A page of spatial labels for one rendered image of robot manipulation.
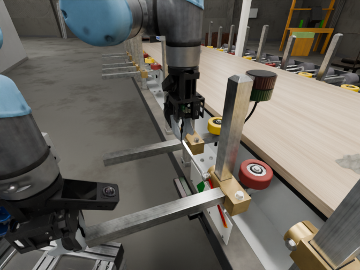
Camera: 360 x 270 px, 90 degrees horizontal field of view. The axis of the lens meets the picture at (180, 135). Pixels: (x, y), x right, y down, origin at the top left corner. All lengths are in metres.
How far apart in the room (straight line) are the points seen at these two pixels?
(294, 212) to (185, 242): 0.85
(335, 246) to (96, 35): 0.39
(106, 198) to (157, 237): 1.05
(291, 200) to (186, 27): 0.55
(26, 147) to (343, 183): 0.62
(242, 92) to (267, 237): 0.52
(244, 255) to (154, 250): 0.84
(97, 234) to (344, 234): 0.40
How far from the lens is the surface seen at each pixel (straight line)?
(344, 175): 0.62
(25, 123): 0.28
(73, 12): 0.28
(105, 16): 0.27
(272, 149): 0.61
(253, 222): 0.76
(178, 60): 0.40
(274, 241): 0.75
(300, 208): 0.66
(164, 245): 1.37
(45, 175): 0.32
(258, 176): 0.49
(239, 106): 0.39
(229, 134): 0.41
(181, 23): 0.39
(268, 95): 0.41
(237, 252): 0.60
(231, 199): 0.47
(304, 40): 8.31
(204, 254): 1.35
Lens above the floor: 1.23
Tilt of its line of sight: 34 degrees down
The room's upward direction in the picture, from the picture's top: straight up
